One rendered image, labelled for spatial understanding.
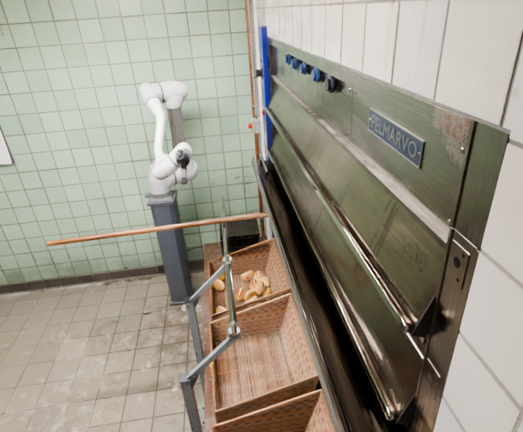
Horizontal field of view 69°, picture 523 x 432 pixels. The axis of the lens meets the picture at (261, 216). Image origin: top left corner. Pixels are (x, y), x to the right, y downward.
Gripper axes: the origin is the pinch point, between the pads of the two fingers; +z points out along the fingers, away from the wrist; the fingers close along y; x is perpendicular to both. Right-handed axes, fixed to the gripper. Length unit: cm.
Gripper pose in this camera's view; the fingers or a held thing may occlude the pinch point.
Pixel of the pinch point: (182, 171)
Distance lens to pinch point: 213.4
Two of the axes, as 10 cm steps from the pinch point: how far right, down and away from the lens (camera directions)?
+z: 1.5, 4.6, -8.7
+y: 0.6, 8.8, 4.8
